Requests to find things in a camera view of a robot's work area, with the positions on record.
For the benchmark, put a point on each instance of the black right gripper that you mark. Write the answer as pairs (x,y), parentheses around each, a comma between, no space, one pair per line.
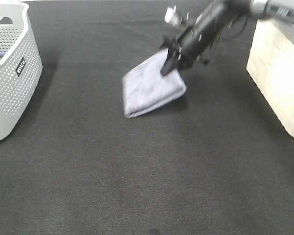
(218,15)

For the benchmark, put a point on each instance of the grey perforated laundry basket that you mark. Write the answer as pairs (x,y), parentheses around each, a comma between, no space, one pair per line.
(20,67)

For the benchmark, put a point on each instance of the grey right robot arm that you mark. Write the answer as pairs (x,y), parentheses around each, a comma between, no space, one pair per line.
(259,9)

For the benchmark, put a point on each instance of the lavender towel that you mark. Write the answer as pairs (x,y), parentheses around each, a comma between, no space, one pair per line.
(144,89)

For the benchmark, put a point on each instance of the white plastic storage bin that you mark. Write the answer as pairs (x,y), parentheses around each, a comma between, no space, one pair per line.
(271,66)

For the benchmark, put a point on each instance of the black fabric table mat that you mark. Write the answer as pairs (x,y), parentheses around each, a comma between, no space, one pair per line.
(217,161)

